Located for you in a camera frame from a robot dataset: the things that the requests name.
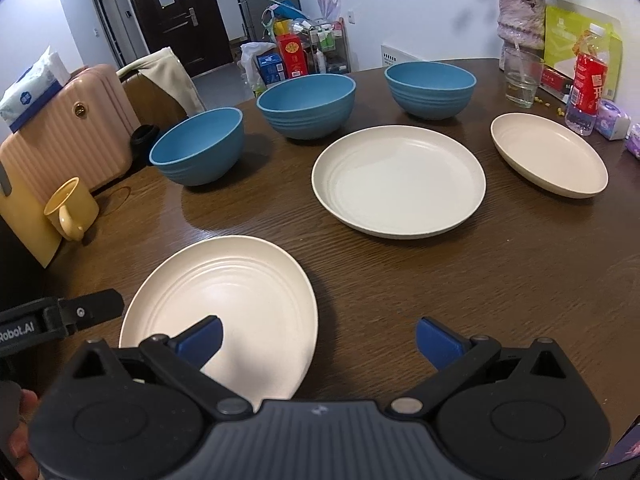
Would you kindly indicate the blue box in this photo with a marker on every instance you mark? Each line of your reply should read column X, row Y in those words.
column 270, row 69

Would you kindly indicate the white wall socket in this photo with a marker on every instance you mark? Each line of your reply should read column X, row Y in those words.
column 352, row 16

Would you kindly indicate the pink ribbed suitcase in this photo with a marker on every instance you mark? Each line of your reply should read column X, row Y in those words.
column 85, row 130

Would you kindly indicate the scattered yellow kernels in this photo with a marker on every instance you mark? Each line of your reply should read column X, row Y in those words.
column 550, row 106

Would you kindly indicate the mottled pink vase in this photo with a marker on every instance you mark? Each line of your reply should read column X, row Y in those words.
column 520, row 20

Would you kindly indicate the yellow mug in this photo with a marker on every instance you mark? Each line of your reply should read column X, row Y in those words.
column 75, row 210

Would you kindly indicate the white plastic bag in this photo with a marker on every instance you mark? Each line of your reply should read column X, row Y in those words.
column 250, row 57

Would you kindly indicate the purple tissue pack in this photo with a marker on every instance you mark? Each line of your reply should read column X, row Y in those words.
column 612, row 120
column 634, row 140

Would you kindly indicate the person's left hand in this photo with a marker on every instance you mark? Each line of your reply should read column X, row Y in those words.
column 17, row 447

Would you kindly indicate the flat red box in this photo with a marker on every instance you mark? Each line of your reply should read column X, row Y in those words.
column 555, row 80

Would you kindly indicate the blue bowl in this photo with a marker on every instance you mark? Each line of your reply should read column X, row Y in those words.
column 197, row 150
column 430, row 90
column 305, row 105

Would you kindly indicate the brown chair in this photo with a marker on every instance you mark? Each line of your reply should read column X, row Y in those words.
column 150, row 105

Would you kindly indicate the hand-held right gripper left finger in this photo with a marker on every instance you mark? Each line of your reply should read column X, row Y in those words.
column 200, row 342

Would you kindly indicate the chair with beige cloth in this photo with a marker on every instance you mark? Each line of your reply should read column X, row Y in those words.
column 170, row 75

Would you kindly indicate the white blue tissue pack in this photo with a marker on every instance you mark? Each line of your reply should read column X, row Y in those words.
column 35, row 85

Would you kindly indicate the white straw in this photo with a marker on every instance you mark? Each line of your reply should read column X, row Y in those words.
column 520, row 65

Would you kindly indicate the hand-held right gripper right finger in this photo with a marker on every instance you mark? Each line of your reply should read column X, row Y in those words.
column 440, row 342

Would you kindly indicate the brown rubber band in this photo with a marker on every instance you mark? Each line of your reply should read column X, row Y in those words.
column 105, row 200

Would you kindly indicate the drinking glass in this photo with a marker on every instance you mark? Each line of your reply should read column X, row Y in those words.
column 522, row 82

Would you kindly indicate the black cylinder cup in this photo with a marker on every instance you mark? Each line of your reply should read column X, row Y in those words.
column 145, row 142

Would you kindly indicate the dark brown door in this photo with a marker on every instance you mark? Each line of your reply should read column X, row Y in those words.
column 175, row 15

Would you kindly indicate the cream plate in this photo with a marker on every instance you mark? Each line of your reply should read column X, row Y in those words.
column 235, row 290
column 547, row 152
column 400, row 180

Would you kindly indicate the yellow-green gift bag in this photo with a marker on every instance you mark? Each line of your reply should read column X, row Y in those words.
column 562, row 40

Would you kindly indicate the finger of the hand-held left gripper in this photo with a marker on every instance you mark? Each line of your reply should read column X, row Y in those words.
column 90, row 310

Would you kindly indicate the red label water bottle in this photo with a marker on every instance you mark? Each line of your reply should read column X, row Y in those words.
column 587, row 85

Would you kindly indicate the metal storage rack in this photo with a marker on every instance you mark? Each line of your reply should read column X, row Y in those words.
column 330, row 45

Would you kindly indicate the blue fabric bag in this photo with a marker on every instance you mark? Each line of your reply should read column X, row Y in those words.
column 285, row 9

